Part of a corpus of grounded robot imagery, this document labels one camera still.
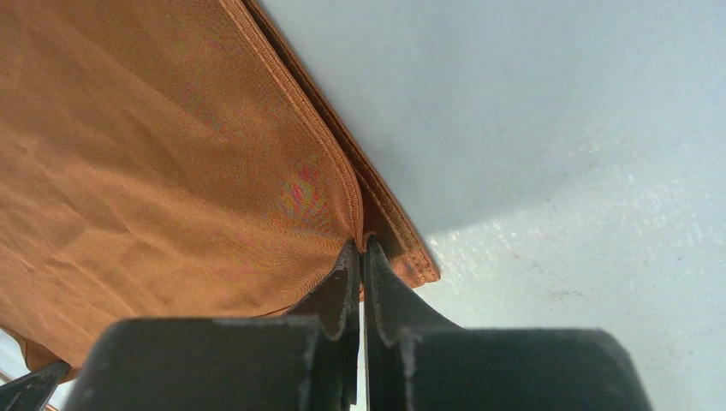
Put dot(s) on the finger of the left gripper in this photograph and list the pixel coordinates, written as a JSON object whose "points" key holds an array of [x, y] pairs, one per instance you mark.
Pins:
{"points": [[33, 391]]}

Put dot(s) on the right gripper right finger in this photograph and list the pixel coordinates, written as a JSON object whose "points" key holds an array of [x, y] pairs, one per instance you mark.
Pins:
{"points": [[417, 359]]}

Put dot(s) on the orange cloth napkin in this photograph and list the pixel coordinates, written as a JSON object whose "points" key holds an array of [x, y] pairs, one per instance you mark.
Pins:
{"points": [[171, 159]]}

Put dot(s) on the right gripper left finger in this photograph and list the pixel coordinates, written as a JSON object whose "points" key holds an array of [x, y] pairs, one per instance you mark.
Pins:
{"points": [[305, 359]]}

